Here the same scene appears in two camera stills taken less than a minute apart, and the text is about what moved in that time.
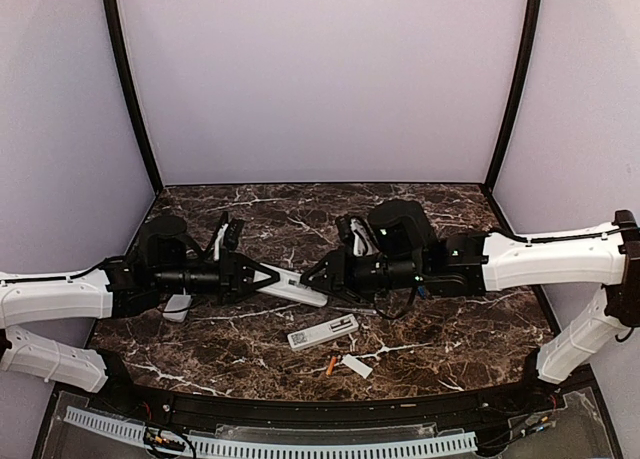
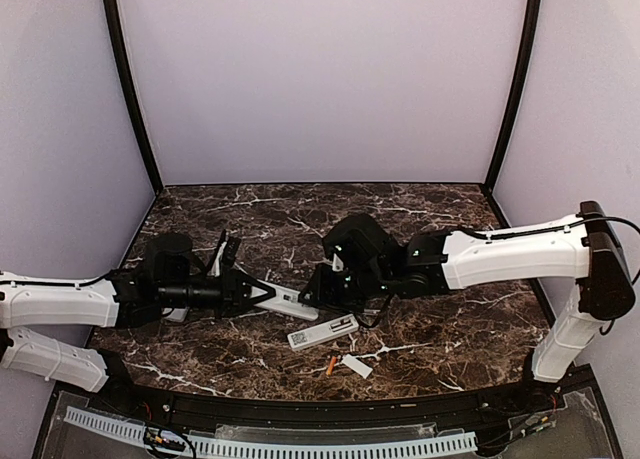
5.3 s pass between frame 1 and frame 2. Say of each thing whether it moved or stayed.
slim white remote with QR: stayed
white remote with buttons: moved
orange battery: stayed
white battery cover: stayed
